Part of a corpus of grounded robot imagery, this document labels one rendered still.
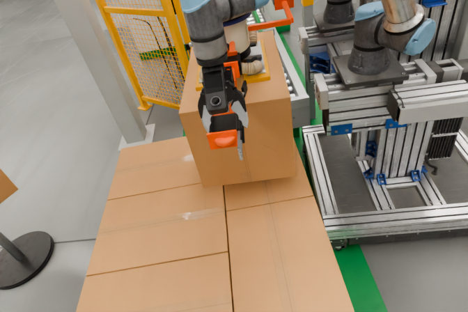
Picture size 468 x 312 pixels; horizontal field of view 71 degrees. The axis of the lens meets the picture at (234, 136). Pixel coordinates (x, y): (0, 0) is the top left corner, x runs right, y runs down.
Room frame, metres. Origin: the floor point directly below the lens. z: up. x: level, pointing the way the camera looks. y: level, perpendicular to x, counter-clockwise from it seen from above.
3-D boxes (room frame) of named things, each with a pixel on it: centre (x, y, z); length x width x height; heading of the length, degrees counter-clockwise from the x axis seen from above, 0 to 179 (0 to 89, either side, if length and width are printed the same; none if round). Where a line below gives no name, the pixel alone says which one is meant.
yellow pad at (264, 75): (1.25, -0.16, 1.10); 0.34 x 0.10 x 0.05; 172
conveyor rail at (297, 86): (2.75, -0.53, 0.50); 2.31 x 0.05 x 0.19; 176
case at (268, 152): (1.26, -0.06, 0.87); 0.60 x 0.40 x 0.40; 173
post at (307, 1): (2.14, -0.66, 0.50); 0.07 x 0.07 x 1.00; 86
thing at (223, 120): (0.67, 0.02, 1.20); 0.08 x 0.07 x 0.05; 172
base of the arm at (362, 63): (1.08, -0.56, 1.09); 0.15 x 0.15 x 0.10
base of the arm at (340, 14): (1.57, -0.64, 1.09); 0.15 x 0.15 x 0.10
